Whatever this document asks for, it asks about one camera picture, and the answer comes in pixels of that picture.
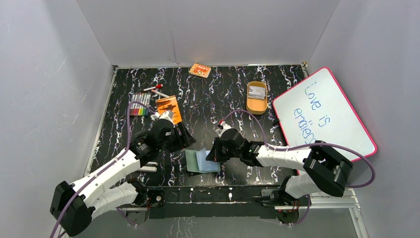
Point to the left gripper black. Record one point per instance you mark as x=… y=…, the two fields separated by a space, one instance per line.
x=179 y=138

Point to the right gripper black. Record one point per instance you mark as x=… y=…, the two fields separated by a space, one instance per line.
x=215 y=155

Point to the green card holder wallet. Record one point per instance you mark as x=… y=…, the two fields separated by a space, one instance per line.
x=196 y=162

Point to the tan oval tray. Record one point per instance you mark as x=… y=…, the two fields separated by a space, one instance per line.
x=256 y=100

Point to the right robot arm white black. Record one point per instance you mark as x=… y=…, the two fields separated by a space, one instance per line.
x=321 y=168

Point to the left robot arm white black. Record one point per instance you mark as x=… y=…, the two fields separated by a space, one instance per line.
x=74 y=205

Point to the small orange card box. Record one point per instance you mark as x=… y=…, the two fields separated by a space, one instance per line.
x=200 y=70

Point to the orange paperback book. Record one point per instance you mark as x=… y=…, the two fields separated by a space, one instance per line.
x=169 y=104

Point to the white stapler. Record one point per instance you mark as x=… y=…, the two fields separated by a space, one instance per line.
x=150 y=167

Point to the pack of coloured markers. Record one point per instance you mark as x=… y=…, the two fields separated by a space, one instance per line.
x=143 y=108

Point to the white marker pen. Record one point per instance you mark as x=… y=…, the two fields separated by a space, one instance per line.
x=159 y=93

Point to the red capped marker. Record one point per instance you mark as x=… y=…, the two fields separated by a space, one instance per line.
x=153 y=88

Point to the pink framed whiteboard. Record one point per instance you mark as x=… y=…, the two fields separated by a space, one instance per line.
x=318 y=109

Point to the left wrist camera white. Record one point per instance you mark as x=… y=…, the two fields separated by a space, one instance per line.
x=167 y=115

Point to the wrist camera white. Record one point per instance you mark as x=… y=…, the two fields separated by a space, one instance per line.
x=167 y=115
x=223 y=126

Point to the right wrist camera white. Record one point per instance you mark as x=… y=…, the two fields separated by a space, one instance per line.
x=223 y=126

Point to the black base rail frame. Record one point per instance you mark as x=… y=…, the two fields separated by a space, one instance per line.
x=221 y=201

